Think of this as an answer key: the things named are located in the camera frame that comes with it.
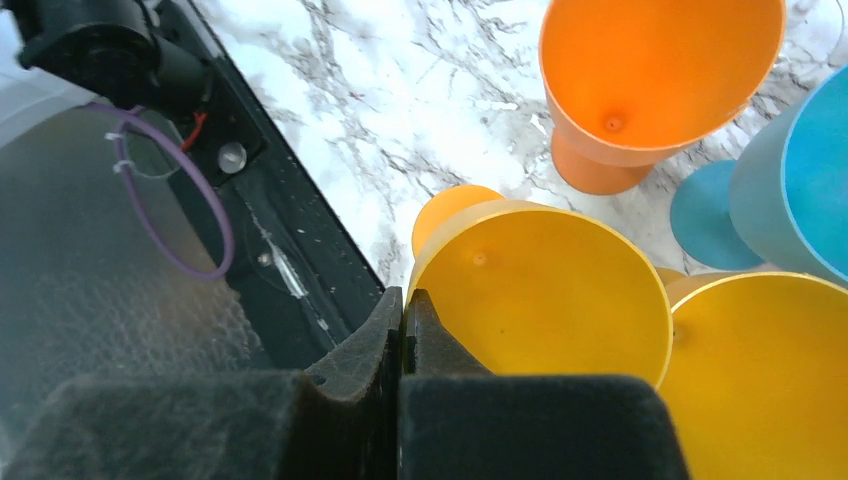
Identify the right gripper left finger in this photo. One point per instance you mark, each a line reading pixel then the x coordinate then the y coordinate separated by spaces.
pixel 333 420

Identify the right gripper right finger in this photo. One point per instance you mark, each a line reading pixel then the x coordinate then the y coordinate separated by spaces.
pixel 456 420

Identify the yellow wine glass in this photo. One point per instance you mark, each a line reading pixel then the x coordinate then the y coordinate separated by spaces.
pixel 531 289
pixel 757 381

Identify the orange wine glass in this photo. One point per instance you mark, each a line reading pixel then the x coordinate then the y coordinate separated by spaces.
pixel 631 83

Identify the blue wine glass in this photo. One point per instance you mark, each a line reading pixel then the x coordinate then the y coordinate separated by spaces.
pixel 783 201

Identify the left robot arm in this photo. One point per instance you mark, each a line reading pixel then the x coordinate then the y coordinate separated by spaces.
pixel 60 55

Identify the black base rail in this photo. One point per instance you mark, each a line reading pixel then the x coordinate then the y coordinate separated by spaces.
pixel 303 284

